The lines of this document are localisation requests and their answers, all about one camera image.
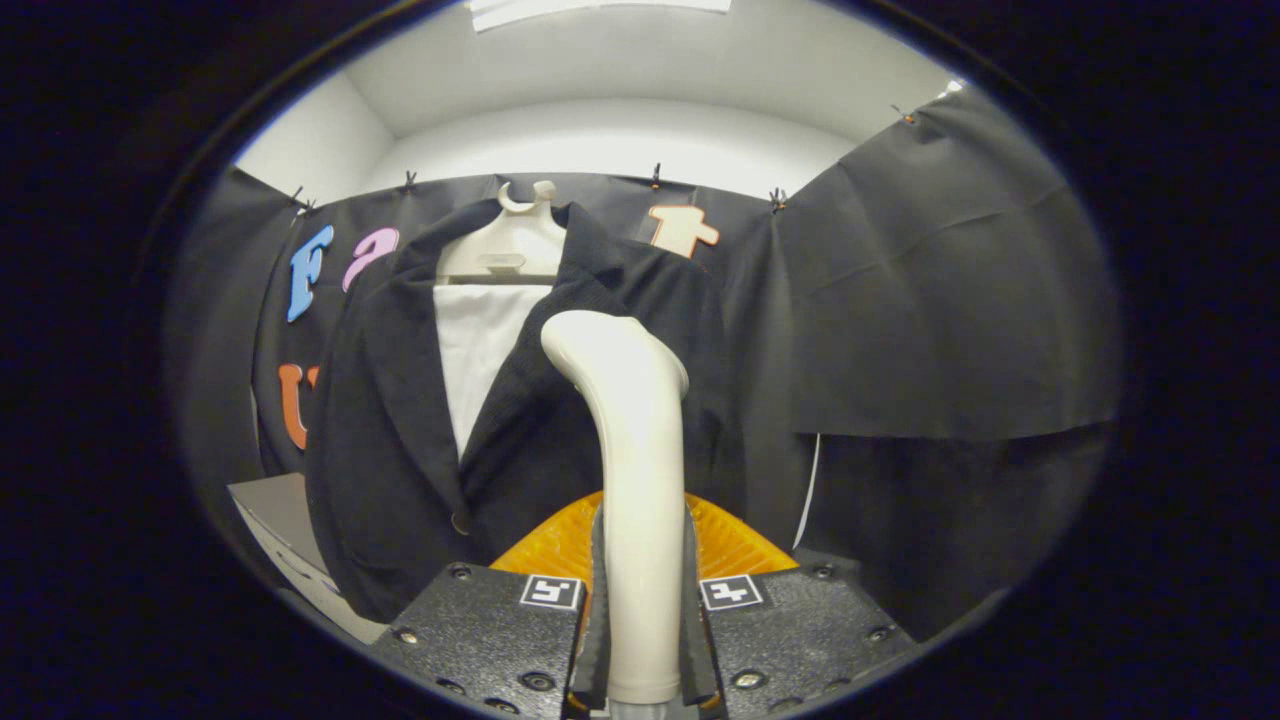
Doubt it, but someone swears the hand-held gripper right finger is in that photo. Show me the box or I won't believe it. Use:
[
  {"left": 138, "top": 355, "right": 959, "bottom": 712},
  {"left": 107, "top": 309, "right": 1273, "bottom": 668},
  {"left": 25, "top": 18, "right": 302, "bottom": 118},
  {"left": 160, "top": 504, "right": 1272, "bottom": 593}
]
[{"left": 682, "top": 492, "right": 916, "bottom": 720}]

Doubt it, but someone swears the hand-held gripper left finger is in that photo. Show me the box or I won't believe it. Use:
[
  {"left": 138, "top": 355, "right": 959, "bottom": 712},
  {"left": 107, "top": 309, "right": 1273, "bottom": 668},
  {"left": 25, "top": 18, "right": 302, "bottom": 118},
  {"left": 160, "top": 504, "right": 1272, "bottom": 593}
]
[{"left": 370, "top": 492, "right": 613, "bottom": 720}]

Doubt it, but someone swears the black suit jacket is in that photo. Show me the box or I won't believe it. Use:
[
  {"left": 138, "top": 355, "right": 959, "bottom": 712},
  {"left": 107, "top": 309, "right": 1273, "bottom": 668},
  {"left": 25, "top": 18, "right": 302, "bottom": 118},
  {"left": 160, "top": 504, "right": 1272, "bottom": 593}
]
[{"left": 305, "top": 198, "right": 753, "bottom": 623}]

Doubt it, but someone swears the white garment steamer head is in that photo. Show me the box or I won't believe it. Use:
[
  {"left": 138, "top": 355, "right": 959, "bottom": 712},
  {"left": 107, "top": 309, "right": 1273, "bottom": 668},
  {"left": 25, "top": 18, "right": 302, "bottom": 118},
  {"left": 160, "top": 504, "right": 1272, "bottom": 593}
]
[{"left": 540, "top": 310, "right": 691, "bottom": 706}]

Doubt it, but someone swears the grey cabinet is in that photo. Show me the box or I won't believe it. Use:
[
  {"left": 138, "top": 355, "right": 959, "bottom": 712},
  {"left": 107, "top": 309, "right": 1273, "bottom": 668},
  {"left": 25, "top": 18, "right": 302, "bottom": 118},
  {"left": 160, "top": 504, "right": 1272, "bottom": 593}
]
[{"left": 228, "top": 472, "right": 391, "bottom": 644}]

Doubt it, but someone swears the black backdrop cloth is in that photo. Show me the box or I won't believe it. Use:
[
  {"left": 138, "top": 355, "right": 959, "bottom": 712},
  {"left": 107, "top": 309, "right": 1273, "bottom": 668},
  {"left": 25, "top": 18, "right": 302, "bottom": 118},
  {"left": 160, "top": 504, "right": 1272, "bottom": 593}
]
[{"left": 165, "top": 88, "right": 1121, "bottom": 641}]

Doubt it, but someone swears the white plastic hanger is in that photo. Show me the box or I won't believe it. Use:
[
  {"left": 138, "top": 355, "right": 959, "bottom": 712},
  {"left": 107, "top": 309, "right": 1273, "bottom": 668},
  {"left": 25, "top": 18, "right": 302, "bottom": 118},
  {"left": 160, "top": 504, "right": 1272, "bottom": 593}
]
[{"left": 437, "top": 180, "right": 568, "bottom": 284}]

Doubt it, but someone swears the row of black cloth clips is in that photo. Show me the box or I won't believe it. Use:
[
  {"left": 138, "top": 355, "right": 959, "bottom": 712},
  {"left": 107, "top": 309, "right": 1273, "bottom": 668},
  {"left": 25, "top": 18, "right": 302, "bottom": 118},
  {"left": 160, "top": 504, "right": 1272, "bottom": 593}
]
[{"left": 288, "top": 105, "right": 916, "bottom": 216}]

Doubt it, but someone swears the long ceiling light panel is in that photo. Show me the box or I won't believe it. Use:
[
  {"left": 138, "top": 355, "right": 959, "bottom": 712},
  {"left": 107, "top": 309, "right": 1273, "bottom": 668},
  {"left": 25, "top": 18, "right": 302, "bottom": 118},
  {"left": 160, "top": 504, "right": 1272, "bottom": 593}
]
[{"left": 468, "top": 0, "right": 733, "bottom": 33}]

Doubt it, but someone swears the thin white cable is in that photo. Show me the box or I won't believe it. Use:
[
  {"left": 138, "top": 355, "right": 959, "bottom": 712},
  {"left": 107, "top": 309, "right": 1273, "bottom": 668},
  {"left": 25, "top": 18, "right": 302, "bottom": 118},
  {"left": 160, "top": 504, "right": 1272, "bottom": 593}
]
[{"left": 793, "top": 432, "right": 823, "bottom": 549}]

